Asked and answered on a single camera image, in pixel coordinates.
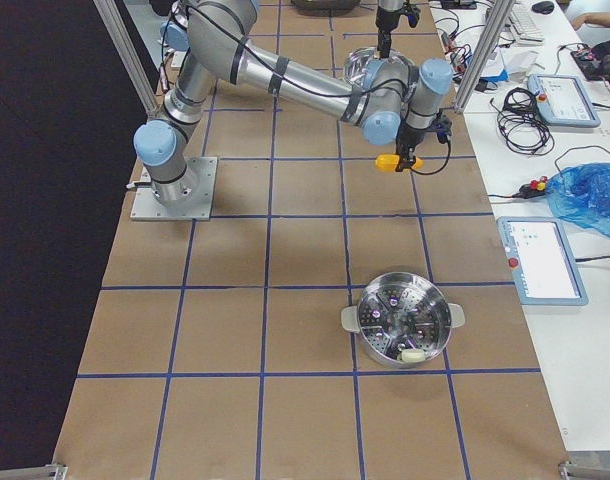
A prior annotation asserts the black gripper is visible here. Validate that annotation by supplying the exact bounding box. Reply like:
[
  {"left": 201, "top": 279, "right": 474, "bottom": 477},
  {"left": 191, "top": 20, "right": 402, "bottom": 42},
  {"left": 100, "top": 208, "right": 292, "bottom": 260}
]
[
  {"left": 394, "top": 124, "right": 421, "bottom": 172},
  {"left": 376, "top": 21, "right": 393, "bottom": 59}
]

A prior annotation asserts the yellow toy corn cob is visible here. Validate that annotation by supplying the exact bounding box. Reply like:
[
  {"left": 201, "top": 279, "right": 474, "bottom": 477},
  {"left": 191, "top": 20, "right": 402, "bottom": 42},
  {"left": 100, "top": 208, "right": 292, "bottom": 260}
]
[{"left": 375, "top": 154, "right": 424, "bottom": 172}]

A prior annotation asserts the glass pot lid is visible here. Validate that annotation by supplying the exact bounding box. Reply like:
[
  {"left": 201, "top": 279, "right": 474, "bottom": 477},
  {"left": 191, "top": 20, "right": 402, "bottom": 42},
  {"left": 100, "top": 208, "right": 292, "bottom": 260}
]
[{"left": 342, "top": 46, "right": 417, "bottom": 90}]

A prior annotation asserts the stainless steel steamer pot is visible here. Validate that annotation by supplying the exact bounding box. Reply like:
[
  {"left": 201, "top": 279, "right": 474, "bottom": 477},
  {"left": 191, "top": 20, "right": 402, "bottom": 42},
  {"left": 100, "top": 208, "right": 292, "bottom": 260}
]
[{"left": 341, "top": 272, "right": 465, "bottom": 369}]

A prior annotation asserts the emergency stop button box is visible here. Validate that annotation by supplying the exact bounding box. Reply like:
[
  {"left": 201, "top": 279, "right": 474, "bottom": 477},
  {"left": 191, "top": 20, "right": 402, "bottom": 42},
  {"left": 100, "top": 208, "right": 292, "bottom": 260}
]
[{"left": 514, "top": 176, "right": 548, "bottom": 200}]

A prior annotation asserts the far teach pendant tablet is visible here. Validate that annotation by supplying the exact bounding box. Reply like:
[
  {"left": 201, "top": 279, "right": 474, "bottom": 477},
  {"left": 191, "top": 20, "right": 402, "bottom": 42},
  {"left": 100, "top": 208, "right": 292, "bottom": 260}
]
[{"left": 527, "top": 74, "right": 600, "bottom": 128}]

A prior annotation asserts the teach pendant tablet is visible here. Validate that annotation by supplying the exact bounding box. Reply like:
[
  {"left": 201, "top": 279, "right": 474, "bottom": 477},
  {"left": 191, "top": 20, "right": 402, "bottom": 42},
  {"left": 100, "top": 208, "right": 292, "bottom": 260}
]
[
  {"left": 527, "top": 74, "right": 600, "bottom": 128},
  {"left": 497, "top": 216, "right": 589, "bottom": 306}
]

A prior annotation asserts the near teach pendant tablet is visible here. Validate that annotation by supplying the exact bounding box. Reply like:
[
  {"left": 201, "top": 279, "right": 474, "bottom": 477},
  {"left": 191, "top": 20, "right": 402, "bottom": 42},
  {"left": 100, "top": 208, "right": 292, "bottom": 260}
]
[{"left": 497, "top": 216, "right": 589, "bottom": 306}]

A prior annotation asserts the blue plastic bag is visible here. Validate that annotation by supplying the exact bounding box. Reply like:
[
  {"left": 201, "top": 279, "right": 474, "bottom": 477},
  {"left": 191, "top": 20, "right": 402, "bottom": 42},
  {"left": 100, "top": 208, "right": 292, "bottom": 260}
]
[{"left": 546, "top": 163, "right": 610, "bottom": 238}]

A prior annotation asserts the aluminium frame post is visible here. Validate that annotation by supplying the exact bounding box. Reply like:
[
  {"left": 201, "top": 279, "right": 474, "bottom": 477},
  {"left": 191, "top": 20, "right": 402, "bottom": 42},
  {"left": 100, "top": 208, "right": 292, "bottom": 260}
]
[{"left": 454, "top": 0, "right": 514, "bottom": 114}]

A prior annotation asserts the black coiled cable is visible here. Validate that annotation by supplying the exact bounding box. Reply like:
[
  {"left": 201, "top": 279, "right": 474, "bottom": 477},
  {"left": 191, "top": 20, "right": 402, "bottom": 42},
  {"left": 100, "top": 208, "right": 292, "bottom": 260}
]
[{"left": 488, "top": 85, "right": 556, "bottom": 157}]

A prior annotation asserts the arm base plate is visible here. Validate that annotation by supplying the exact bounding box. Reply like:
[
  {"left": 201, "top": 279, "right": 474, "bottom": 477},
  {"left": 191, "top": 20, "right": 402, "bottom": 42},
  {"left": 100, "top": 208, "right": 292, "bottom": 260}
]
[{"left": 128, "top": 157, "right": 218, "bottom": 221}]

